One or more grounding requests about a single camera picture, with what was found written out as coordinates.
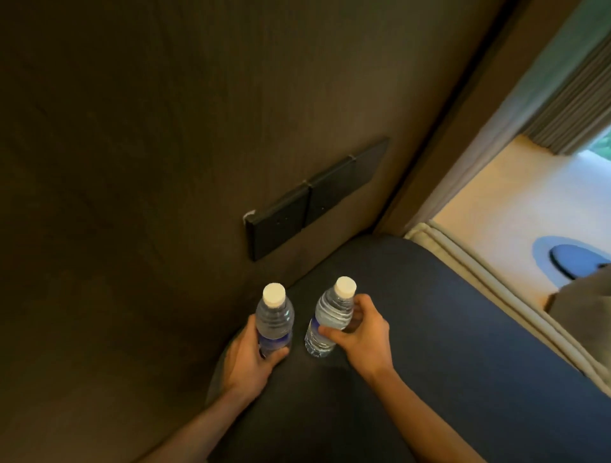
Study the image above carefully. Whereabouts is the person's right hand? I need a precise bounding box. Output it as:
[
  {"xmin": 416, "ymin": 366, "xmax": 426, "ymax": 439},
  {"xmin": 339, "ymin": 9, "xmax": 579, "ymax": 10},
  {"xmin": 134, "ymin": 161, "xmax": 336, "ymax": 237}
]
[{"xmin": 318, "ymin": 294, "xmax": 394, "ymax": 383}]

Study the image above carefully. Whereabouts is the black wall switch panel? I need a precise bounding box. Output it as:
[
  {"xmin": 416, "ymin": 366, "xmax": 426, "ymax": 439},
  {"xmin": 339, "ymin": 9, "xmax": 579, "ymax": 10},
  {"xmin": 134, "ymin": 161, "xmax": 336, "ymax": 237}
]
[
  {"xmin": 245, "ymin": 185, "xmax": 311, "ymax": 262},
  {"xmin": 305, "ymin": 157, "xmax": 357, "ymax": 228},
  {"xmin": 352, "ymin": 137, "xmax": 390, "ymax": 185}
]

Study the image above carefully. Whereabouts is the person's left forearm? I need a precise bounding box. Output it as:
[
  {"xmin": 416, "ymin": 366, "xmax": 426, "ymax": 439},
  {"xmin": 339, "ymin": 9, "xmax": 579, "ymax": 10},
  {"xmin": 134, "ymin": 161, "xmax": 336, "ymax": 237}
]
[{"xmin": 138, "ymin": 387, "xmax": 261, "ymax": 463}]

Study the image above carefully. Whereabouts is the clear water bottle white cap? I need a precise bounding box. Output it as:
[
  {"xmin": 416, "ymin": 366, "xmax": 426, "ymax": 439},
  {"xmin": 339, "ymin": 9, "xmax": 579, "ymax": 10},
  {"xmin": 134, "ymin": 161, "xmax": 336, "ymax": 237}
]
[
  {"xmin": 305, "ymin": 276, "xmax": 358, "ymax": 358},
  {"xmin": 255, "ymin": 283, "xmax": 295, "ymax": 359}
]

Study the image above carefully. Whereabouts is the light blue oval mat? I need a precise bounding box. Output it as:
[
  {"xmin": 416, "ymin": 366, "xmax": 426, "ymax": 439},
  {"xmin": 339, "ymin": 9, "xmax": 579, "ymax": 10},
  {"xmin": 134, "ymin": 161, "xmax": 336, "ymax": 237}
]
[{"xmin": 532, "ymin": 236, "xmax": 611, "ymax": 290}]

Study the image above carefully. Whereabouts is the person's right forearm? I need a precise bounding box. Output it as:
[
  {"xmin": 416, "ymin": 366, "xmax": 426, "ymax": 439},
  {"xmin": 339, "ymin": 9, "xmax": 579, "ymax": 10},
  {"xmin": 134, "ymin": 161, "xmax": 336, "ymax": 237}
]
[{"xmin": 368, "ymin": 365, "xmax": 488, "ymax": 463}]

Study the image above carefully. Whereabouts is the person's left hand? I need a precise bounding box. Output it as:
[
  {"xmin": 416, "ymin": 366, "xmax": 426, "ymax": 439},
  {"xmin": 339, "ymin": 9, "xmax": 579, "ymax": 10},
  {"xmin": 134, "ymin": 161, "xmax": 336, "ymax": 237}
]
[{"xmin": 221, "ymin": 315, "xmax": 291, "ymax": 407}]

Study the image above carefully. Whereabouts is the grey pleated curtain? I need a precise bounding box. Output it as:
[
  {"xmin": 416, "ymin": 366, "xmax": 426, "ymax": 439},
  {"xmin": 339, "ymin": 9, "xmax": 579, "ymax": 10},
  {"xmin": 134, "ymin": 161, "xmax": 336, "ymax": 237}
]
[{"xmin": 523, "ymin": 33, "xmax": 611, "ymax": 156}]

